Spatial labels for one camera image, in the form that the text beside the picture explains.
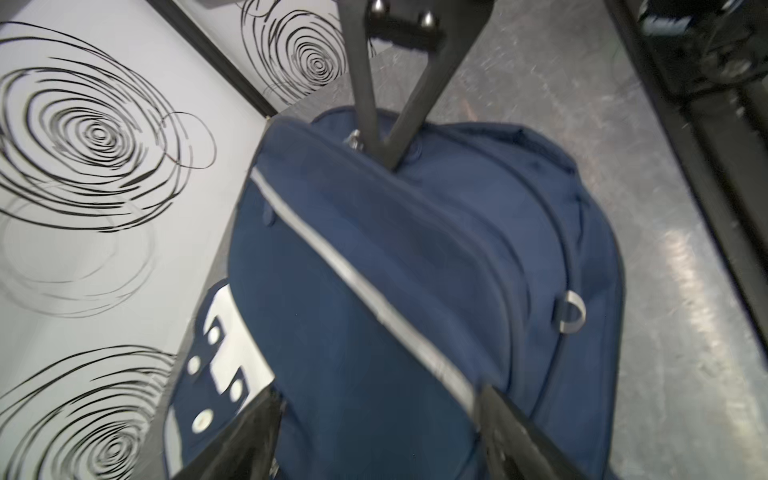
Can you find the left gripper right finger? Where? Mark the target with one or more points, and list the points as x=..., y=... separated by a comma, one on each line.
x=514, y=446

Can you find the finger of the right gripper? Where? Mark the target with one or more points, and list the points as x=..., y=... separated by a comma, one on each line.
x=401, y=56

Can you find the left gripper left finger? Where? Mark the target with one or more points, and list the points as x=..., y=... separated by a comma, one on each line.
x=246, y=448

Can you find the navy blue student backpack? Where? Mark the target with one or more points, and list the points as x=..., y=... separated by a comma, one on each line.
x=378, y=303

